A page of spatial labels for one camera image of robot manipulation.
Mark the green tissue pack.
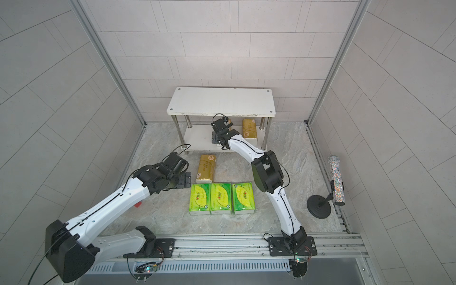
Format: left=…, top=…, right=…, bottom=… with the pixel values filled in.
left=210, top=184, right=232, bottom=214
left=232, top=182, right=256, bottom=215
left=189, top=184, right=211, bottom=216

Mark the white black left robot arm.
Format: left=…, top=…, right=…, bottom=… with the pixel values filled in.
left=45, top=152, right=191, bottom=283

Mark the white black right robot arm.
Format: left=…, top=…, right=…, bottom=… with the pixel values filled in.
left=211, top=117, right=308, bottom=251

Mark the white two-tier metal shelf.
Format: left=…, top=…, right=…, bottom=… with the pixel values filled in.
left=167, top=87, right=276, bottom=153

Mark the left controller circuit board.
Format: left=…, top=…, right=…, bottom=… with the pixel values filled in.
left=133, top=262, right=161, bottom=282

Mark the controller circuit board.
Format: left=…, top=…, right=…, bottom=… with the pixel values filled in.
left=289, top=259, right=308, bottom=279
left=133, top=262, right=161, bottom=282

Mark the glitter tube on stand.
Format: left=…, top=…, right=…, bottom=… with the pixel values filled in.
left=328, top=155, right=346, bottom=206

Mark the black round stand base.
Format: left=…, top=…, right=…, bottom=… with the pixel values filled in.
left=306, top=194, right=333, bottom=219

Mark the right controller circuit board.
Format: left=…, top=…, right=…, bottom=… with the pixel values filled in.
left=289, top=259, right=308, bottom=279

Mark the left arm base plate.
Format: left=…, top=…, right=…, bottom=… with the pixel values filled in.
left=123, top=239, right=176, bottom=259

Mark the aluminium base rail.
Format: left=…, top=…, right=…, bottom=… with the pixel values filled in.
left=88, top=233, right=368, bottom=264

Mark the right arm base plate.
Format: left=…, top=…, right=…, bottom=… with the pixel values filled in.
left=266, top=236, right=318, bottom=257

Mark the aluminium corner frame post left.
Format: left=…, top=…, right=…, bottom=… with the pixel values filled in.
left=69, top=0, right=147, bottom=128

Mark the aluminium corner frame post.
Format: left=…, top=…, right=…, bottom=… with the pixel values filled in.
left=305, top=0, right=371, bottom=126
left=69, top=0, right=147, bottom=128

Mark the aluminium corner frame post right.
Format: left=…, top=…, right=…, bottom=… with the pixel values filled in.
left=305, top=0, right=371, bottom=126

